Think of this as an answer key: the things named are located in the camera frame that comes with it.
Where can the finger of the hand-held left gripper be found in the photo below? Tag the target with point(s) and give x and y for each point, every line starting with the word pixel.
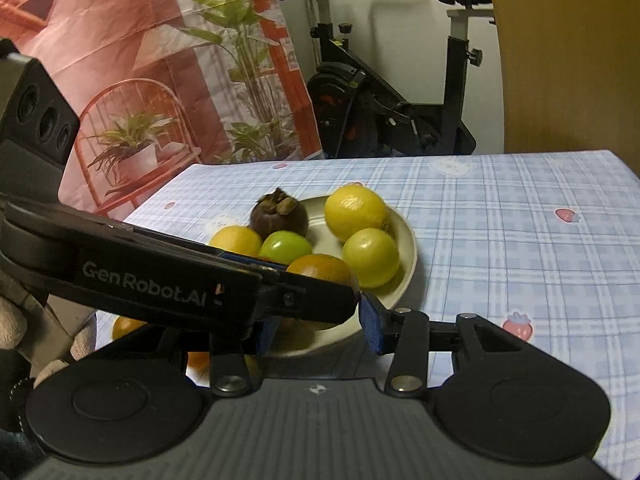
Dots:
pixel 310 305
pixel 250 261

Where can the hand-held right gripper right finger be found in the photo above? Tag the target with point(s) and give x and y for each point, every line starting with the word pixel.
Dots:
pixel 372 327

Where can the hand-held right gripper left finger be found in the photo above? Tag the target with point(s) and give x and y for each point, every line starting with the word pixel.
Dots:
pixel 267 335

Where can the yellow lemon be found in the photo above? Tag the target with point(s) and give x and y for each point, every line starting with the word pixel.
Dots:
pixel 235 240
pixel 355 212

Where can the green tinged orange tangerine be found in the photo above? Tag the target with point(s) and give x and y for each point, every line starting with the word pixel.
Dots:
pixel 320 270

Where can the small green round fruit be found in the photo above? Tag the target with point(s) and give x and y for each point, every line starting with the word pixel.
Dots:
pixel 285 247

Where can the cream round plate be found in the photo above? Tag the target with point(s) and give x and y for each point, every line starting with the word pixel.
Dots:
pixel 316 207

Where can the person's left hand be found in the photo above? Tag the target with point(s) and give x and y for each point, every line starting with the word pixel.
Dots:
pixel 10 325

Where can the purple mangosteen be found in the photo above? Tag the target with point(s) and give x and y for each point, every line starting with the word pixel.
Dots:
pixel 285 220

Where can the yellow green round fruit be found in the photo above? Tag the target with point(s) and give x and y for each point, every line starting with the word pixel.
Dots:
pixel 371 257

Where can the blue plaid tablecloth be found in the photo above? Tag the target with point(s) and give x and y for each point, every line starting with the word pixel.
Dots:
pixel 500 210

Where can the black exercise bike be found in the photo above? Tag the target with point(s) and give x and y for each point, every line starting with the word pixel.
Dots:
pixel 370 110

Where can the printed backdrop cloth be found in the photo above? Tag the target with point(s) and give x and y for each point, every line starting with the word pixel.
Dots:
pixel 125 35

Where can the brown wooden door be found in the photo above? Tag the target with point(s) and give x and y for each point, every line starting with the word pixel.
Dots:
pixel 560 60

